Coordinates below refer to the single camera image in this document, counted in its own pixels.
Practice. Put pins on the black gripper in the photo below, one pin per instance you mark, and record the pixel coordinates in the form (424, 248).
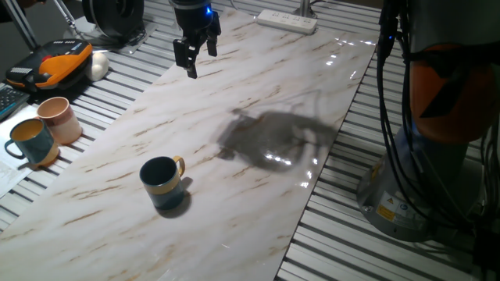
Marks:
(191, 17)

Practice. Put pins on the teal cup yellow band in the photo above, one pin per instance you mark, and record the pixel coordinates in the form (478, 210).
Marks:
(164, 195)

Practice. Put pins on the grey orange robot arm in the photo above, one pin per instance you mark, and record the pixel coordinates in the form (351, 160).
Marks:
(449, 97)

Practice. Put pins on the pink ceramic cup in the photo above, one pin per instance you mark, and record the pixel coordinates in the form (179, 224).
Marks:
(66, 125)

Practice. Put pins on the white power strip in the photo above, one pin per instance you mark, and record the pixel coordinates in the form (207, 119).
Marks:
(285, 21)

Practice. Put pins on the white egg-shaped object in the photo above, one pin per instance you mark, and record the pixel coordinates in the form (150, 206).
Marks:
(97, 66)

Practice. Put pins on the thin metal rod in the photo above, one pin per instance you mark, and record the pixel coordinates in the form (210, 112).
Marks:
(64, 15)

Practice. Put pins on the orange black teach pendant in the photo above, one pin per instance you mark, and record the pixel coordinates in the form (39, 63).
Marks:
(58, 64)

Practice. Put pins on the aluminium profile beam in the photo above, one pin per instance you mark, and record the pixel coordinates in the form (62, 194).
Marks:
(19, 23)

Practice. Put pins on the marble pattern board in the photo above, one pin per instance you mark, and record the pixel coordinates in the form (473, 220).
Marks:
(234, 234)

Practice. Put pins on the teal mug yellow interior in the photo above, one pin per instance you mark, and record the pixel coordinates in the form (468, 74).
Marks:
(37, 150)

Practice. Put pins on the black computer keyboard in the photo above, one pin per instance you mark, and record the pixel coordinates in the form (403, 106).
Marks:
(9, 99)

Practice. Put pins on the white printed paper sheet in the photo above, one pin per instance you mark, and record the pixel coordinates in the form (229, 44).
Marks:
(8, 171)

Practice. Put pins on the metal post with base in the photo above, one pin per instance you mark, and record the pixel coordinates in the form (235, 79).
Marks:
(304, 8)

